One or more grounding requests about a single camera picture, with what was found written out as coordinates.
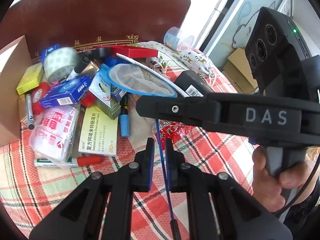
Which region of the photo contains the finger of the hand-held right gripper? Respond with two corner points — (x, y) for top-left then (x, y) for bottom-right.
(136, 92), (225, 132)

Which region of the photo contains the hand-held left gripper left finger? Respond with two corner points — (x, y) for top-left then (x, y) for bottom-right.
(29, 137), (155, 240)

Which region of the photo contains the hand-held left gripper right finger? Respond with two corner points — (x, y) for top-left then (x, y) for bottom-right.
(165, 138), (293, 240)

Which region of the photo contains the blue handled fish net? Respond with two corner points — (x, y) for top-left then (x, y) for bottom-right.
(109, 64), (182, 240)

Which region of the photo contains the brown cardboard box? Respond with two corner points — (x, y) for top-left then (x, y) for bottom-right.
(0, 35), (33, 148)

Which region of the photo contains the person's right hand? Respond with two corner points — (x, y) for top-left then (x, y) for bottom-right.
(252, 146), (315, 212)

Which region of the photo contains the red printed packet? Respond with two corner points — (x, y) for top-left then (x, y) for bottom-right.
(154, 122), (208, 150)

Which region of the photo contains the black box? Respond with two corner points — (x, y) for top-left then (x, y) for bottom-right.
(174, 70), (213, 98)

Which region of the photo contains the blue marker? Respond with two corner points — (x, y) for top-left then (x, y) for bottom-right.
(119, 94), (131, 138)

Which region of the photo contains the small blue box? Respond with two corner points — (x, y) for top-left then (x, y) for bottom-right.
(110, 85), (128, 103)

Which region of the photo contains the olive green box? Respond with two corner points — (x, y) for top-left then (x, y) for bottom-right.
(94, 97), (122, 120)

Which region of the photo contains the white yellow medicine box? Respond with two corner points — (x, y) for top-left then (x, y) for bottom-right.
(78, 107), (119, 157)

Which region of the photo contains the red flat box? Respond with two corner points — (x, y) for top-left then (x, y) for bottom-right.
(110, 45), (159, 58)

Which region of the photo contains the blue white sachet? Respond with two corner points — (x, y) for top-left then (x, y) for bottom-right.
(88, 65), (112, 105)

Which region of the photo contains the red capped marker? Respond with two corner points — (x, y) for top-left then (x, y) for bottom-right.
(34, 156), (102, 168)

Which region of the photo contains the open cardboard box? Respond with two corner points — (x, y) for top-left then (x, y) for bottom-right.
(227, 47), (252, 69)

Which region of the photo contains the blue plastic item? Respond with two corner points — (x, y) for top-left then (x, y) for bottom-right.
(105, 56), (125, 67)

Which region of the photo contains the clear plastic cup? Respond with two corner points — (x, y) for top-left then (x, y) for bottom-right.
(164, 27), (195, 51)

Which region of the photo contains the red plastic item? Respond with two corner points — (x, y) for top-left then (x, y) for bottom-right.
(31, 82), (50, 114)
(81, 91), (97, 108)

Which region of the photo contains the clear tissue pack red print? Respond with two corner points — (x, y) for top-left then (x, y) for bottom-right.
(29, 104), (80, 162)

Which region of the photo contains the red green plaid tablecloth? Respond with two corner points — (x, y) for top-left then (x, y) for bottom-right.
(0, 62), (255, 240)

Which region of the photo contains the glass door with cat drawing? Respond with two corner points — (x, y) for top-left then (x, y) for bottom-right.
(200, 0), (293, 63)

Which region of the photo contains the clear tape roll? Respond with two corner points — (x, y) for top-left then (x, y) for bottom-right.
(43, 47), (78, 83)

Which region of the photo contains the dark brown wooden board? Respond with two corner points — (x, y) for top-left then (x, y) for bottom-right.
(0, 0), (191, 60)

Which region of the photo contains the silver pen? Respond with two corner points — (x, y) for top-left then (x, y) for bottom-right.
(25, 94), (35, 130)

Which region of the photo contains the small printed drawstring pouch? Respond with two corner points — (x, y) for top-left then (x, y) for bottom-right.
(145, 55), (170, 70)

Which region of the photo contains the deer print drawstring pouch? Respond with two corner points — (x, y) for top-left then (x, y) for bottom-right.
(179, 49), (215, 78)

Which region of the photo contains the black cable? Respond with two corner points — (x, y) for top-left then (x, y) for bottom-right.
(282, 152), (320, 215)

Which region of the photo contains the black handle tool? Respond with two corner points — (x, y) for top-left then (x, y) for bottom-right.
(79, 47), (112, 65)

